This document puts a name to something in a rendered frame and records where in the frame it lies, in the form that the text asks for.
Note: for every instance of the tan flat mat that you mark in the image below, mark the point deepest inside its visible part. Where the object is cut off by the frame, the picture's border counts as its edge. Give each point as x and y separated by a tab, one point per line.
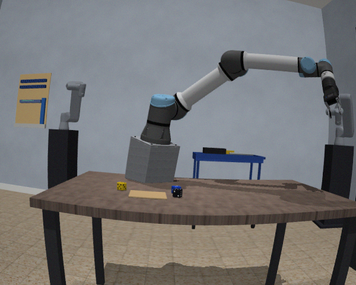
147	195

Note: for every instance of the yellow die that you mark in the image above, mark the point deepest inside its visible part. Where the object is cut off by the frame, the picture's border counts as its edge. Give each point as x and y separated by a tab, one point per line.
121	186

